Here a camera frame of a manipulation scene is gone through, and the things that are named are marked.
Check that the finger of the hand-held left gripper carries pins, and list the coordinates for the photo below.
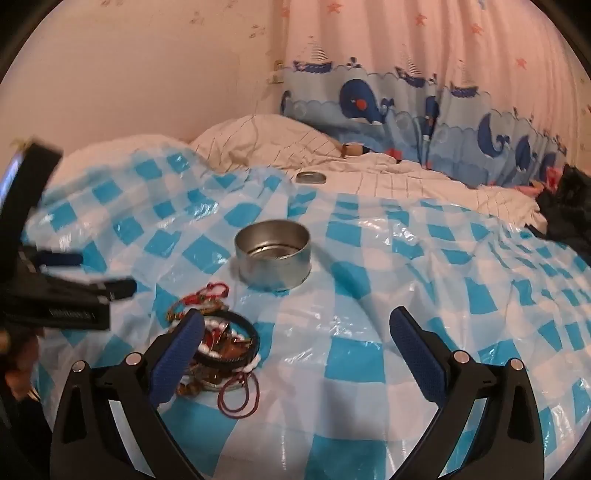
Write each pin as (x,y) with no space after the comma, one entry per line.
(62,260)
(117,288)

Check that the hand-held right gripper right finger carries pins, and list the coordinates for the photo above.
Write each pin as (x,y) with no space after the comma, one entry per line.
(415,357)

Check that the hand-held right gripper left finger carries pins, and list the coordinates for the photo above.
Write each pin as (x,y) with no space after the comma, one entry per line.
(178,355)

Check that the black bangle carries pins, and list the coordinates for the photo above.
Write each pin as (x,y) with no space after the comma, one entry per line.
(252,334)

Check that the round metal tin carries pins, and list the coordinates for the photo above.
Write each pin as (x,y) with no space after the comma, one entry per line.
(272,263)

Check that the person's left hand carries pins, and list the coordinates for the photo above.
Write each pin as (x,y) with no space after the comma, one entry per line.
(19,367)

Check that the blue white checkered plastic sheet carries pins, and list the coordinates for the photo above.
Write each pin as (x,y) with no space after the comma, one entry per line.
(332,323)

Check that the white grid quilt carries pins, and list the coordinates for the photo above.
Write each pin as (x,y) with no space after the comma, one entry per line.
(415,180)

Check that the white grid pillow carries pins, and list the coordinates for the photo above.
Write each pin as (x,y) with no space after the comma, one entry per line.
(258,138)

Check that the pink cloth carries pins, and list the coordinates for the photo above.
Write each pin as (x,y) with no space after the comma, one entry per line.
(531,187)

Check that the round metal tin lid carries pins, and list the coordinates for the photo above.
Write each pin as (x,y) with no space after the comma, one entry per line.
(310,177)

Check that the pile of dark clothes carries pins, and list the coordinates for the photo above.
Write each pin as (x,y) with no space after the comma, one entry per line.
(570,207)

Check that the small brown bottle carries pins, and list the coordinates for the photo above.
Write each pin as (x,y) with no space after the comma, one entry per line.
(352,150)

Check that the whale print curtain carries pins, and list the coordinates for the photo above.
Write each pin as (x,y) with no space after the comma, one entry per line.
(415,50)

